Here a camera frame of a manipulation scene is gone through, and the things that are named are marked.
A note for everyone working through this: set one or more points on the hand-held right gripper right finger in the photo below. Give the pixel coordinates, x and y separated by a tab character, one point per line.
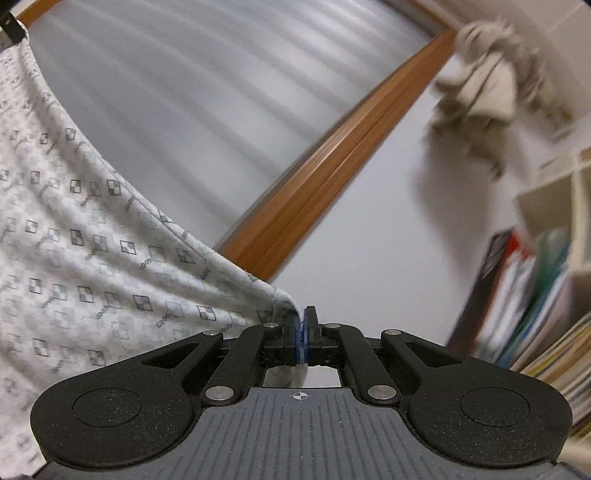
310	341

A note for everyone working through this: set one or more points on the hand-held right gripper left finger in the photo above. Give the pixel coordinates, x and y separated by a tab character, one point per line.
294	341

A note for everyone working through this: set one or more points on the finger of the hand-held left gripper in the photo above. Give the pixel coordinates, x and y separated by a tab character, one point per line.
11	27

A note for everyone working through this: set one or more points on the white patterned shirt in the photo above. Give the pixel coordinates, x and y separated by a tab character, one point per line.
92	230

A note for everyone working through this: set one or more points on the hanging beige clothes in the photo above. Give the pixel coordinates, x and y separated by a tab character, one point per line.
489	92

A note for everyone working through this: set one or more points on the row of upright books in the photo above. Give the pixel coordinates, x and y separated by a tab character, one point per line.
508	300

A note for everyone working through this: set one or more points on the grey window blind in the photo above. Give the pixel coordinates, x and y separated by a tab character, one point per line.
207	92

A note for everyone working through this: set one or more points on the stack of magazines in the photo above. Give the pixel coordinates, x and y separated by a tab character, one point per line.
568	364

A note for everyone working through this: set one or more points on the white bookshelf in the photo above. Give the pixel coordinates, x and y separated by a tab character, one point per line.
545	203

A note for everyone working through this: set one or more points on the wooden window frame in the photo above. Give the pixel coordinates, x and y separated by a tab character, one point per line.
323	184

